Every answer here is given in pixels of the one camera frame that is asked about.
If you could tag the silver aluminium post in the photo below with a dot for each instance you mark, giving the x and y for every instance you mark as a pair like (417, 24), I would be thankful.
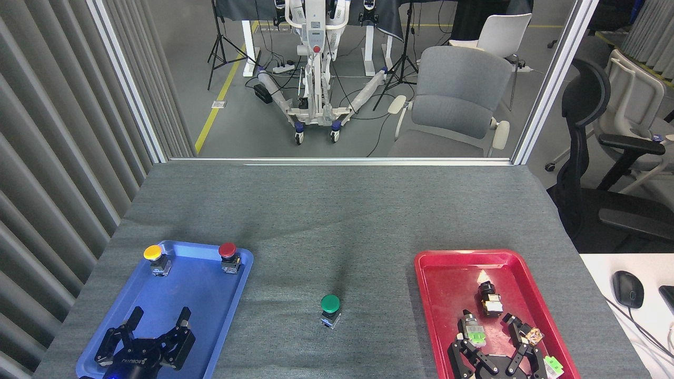
(126, 79)
(553, 79)

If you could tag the black tripod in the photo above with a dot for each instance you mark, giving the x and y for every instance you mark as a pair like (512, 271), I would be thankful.
(404, 58)
(217, 47)

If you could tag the black table cloth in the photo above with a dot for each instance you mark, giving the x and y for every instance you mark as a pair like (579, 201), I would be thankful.
(389, 18)

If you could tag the blue plastic tray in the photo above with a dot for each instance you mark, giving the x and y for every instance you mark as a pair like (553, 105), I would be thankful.
(210, 305)

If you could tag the silver floor socket plate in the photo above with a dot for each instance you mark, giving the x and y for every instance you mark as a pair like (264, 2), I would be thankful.
(219, 104)

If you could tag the red plastic tray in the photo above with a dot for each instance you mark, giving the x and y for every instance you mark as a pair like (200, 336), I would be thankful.
(447, 295)

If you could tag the white plastic chair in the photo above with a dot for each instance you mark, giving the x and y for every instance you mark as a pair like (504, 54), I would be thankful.
(500, 34)

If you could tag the silver aluminium rail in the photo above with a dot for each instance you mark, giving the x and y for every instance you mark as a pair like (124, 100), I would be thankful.
(337, 161)

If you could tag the red push button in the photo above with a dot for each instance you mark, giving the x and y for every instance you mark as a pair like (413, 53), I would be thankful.
(227, 250)

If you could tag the black computer mouse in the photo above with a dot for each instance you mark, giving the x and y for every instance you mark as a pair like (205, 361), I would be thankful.
(627, 289)

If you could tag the white table leg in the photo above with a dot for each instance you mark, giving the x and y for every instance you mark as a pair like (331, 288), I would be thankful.
(248, 47)
(370, 50)

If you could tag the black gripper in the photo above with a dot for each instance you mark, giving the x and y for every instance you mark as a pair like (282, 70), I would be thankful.
(137, 360)
(497, 368)

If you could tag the white power strip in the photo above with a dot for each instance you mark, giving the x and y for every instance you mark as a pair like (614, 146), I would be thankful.
(283, 68)

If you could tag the green push button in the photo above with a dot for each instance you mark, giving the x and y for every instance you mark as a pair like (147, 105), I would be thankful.
(330, 303)

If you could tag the black power adapter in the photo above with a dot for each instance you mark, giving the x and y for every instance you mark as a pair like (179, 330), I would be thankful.
(263, 93)

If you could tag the white wheeled stand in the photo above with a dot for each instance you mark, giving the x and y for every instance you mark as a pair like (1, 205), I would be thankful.
(315, 37)

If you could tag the black knob selector switch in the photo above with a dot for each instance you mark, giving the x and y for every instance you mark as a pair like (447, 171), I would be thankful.
(492, 304)

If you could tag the white desk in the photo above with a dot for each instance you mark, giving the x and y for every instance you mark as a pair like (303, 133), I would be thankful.
(600, 284)

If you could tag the silver switch with green block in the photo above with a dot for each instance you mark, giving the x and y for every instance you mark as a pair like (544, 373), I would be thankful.
(474, 334)

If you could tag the black office chair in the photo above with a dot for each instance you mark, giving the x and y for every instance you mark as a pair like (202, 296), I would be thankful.
(584, 158)

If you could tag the white frame office chair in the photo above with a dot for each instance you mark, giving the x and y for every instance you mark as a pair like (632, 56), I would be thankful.
(632, 95)

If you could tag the black switch with orange block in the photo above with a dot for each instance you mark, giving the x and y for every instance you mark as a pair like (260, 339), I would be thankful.
(535, 335)

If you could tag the white and green switch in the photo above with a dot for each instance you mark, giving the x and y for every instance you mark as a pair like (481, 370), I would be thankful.
(554, 366)

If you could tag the yellow push button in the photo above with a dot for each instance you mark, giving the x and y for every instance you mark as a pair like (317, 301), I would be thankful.
(153, 253)

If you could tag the grey office chair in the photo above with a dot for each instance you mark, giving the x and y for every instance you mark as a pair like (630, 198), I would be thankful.
(453, 105)

